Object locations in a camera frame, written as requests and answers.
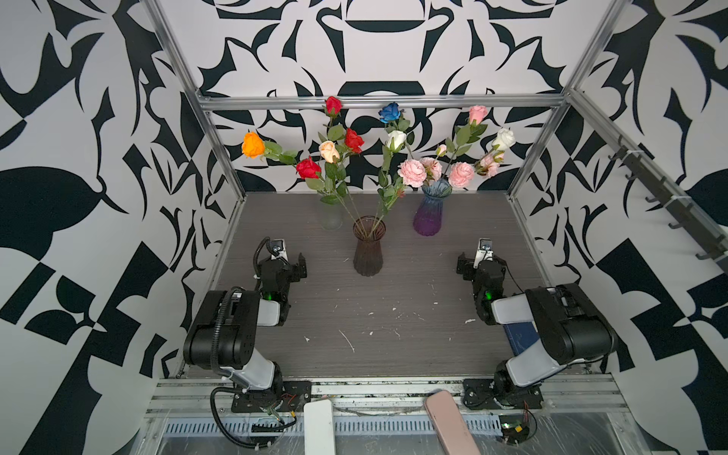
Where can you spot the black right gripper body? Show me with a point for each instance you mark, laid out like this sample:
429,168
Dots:
471,275

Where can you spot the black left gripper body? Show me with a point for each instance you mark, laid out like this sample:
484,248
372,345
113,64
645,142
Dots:
292,274

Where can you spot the purple blue glass vase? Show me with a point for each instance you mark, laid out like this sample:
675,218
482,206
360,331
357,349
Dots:
429,215

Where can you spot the dark maroon glass vase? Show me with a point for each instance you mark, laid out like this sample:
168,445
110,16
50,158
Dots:
369,232

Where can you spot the pink peony flower spray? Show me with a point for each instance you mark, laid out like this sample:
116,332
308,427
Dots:
488,166

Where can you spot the orange artificial rose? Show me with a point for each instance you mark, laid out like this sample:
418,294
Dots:
254,147

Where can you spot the pink artificial rose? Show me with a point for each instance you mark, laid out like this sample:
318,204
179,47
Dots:
467,135

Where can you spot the large red artificial rose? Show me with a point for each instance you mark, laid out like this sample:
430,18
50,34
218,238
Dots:
350,146

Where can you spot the small white artificial rose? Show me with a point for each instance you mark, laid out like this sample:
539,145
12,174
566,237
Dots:
390,188

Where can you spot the small red artificial rose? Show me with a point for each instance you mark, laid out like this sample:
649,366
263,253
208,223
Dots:
334,132

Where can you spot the blue artificial rose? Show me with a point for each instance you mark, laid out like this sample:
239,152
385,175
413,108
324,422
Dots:
393,118

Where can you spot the clear glass vase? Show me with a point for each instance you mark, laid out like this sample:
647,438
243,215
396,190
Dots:
330,212

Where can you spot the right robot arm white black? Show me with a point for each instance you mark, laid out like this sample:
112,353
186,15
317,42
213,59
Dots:
571,330

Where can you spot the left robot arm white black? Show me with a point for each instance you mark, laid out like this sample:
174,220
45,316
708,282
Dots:
222,341

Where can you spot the blue book yellow label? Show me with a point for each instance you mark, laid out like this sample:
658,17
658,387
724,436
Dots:
521,336

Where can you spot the pink phone-like device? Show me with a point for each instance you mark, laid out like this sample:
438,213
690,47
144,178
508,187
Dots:
449,425

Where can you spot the white phone-like device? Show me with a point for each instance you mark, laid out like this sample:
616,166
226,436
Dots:
319,429

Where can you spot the small circuit board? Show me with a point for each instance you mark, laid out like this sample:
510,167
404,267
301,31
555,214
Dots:
517,430

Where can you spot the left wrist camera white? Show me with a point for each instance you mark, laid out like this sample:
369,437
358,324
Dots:
277,249

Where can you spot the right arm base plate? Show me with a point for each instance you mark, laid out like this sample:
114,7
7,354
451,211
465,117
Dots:
483,395

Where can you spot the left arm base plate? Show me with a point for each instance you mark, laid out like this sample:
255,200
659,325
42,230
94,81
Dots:
282,397

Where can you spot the grey hook rack rail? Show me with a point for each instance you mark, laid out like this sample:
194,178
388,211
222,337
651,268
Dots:
664,193

